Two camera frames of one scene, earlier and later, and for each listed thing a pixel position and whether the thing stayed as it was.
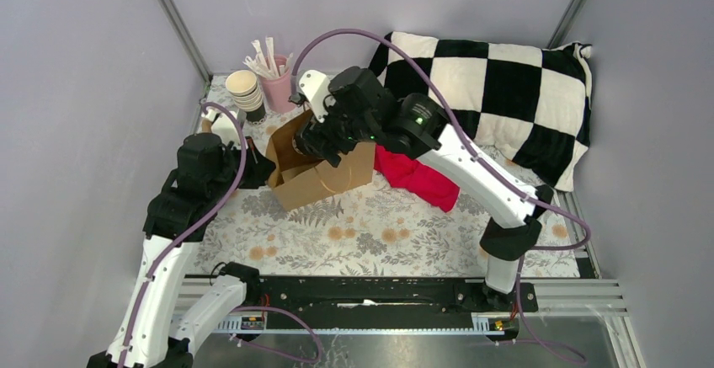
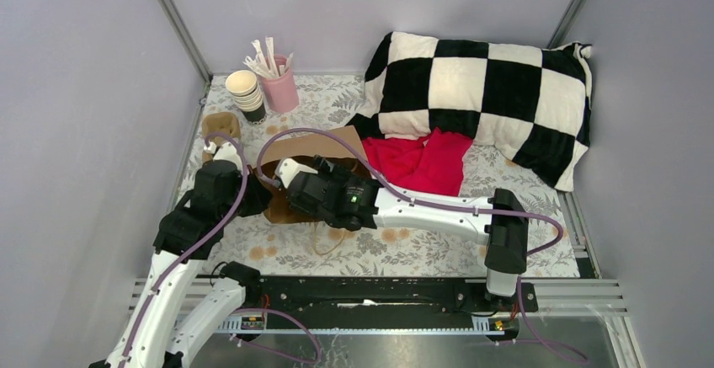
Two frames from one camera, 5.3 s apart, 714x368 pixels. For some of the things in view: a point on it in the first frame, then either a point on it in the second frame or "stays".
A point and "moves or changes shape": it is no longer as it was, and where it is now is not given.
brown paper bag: x=296 y=179 moves or changes shape
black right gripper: x=315 y=135 to x=338 y=177
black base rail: x=311 y=296 stays
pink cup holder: x=279 y=91 stays
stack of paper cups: x=247 y=94 stays
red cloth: x=418 y=178 stays
